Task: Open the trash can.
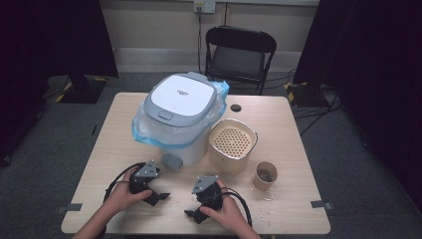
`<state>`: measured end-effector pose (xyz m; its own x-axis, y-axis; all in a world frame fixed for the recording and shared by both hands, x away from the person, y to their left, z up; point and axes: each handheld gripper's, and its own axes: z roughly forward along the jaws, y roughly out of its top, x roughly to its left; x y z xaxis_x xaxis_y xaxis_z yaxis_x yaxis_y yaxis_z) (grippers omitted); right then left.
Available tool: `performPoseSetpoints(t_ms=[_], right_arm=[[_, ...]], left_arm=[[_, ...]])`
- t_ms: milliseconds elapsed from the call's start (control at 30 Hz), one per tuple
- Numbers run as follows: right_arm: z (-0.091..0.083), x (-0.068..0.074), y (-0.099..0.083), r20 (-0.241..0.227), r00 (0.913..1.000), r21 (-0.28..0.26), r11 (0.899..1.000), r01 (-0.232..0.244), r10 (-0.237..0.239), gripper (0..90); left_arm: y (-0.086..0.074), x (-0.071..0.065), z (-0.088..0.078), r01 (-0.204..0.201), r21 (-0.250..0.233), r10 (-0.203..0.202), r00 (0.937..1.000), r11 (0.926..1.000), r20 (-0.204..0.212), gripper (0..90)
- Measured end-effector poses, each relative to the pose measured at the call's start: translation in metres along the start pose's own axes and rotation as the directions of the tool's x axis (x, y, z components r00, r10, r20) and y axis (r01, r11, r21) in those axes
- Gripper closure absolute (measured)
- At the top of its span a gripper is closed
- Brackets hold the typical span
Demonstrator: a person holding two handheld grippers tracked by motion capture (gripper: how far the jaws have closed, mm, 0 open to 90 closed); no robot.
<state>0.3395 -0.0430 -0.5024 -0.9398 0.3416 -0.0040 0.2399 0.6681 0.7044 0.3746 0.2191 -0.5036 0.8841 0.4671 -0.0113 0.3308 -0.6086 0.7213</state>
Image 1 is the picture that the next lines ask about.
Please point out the grey tape strip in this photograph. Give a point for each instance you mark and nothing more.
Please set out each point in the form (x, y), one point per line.
(71, 207)
(320, 204)

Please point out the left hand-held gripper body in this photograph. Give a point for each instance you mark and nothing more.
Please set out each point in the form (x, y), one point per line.
(146, 171)

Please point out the clear blue-edged trash bag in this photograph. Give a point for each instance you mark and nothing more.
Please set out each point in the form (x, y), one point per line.
(147, 130)

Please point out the brown paper cup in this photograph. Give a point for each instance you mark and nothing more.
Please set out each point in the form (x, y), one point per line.
(260, 184)

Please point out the person's left hand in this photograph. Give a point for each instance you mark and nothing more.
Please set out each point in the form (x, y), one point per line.
(121, 197)

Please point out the beige bucket with perforated strainer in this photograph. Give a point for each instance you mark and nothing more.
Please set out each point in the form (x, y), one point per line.
(229, 159)

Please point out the white wall outlet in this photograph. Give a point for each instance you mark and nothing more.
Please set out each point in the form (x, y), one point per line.
(205, 6)

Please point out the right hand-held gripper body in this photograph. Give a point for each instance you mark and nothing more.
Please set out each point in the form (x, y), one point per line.
(207, 189)

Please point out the black curtain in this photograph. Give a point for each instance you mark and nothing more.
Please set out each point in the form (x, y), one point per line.
(375, 66)
(49, 36)

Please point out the person's right hand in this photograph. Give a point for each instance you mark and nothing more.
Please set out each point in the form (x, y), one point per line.
(229, 215)

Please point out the black folding chair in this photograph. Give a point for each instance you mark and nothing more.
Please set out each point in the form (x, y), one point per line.
(239, 61)

